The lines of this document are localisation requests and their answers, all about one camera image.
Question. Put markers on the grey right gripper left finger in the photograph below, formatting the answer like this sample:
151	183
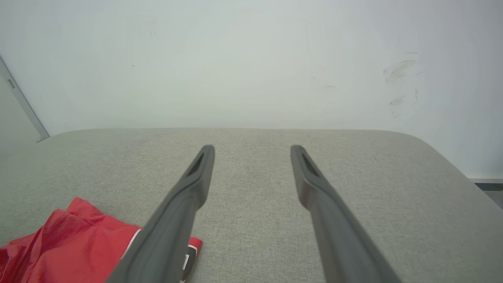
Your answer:
173	232

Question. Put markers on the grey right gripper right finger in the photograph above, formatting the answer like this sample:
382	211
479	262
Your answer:
338	236

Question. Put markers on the red basketball jersey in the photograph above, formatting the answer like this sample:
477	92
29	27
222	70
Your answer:
59	251

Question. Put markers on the grey wall baseboard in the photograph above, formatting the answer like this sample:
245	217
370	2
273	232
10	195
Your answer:
489	184

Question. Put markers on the grey metal wall trim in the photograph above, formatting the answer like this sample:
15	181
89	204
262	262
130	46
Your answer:
23	102

